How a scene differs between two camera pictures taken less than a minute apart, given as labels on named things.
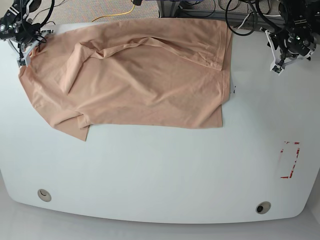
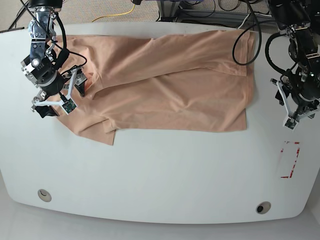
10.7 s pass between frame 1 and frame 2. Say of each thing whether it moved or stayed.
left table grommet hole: stayed
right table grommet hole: stayed
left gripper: moved
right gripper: moved
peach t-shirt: moved
